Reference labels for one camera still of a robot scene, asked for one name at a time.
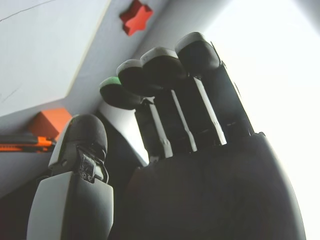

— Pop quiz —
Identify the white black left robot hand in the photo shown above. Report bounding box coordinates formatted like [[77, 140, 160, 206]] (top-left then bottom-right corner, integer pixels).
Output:
[[26, 31, 307, 240]]

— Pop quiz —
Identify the orange and black tool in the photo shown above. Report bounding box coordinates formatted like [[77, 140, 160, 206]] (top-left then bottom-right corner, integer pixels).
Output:
[[0, 133, 58, 153]]

